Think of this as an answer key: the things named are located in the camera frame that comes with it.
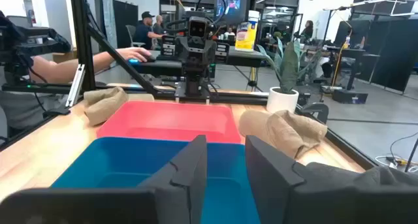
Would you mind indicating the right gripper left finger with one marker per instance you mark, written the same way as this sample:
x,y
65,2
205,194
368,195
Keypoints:
x,y
186,185

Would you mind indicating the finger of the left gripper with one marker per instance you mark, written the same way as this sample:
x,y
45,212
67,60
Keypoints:
x,y
207,53
185,53

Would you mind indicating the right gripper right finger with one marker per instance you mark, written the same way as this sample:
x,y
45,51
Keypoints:
x,y
267,181

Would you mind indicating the person's forearm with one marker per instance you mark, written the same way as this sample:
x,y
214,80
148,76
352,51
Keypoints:
x,y
72,67

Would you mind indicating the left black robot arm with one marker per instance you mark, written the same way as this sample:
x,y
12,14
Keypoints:
x,y
194,87

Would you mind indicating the person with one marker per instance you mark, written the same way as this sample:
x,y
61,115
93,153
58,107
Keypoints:
x,y
23,106
159,25
307,29
143,33
229,34

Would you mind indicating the black desk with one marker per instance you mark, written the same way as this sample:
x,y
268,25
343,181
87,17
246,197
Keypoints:
x,y
241,57

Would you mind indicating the black computer mouse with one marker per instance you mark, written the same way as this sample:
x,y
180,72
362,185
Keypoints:
x,y
147,59

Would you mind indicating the yellow wipes canister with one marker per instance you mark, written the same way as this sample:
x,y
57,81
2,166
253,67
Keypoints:
x,y
246,31

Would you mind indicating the person's hand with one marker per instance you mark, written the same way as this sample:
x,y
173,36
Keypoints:
x,y
134,53

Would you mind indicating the grey office chair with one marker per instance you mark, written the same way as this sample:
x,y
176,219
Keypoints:
x,y
131,34

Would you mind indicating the red translucent plastic bin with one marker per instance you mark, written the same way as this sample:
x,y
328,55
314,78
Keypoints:
x,y
170,122

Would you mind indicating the black curtain panel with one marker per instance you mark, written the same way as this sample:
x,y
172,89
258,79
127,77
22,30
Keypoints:
x,y
125,21

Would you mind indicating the blue plastic bin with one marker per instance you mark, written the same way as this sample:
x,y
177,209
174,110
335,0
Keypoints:
x,y
114,165

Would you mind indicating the green plant in white pot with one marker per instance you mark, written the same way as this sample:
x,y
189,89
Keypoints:
x,y
283,100

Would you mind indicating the black stand base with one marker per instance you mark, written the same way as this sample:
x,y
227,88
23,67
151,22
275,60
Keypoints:
x,y
349,96

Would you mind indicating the cardboard box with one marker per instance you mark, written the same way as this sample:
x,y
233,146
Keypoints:
x,y
63,57

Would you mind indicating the black bulky equipment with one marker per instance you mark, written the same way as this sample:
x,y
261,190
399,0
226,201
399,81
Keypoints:
x,y
19,41

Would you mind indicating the black partition panel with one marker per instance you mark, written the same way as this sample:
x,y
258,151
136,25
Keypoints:
x,y
395,54

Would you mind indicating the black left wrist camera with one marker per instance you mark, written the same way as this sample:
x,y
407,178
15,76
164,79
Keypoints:
x,y
198,27

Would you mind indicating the large wall screen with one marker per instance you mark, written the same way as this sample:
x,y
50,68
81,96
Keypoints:
x,y
232,3

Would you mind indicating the black aluminium rig frame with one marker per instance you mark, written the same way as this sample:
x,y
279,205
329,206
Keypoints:
x,y
81,38

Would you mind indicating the silver aluminium bracket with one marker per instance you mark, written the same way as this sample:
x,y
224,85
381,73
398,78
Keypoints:
x,y
75,85

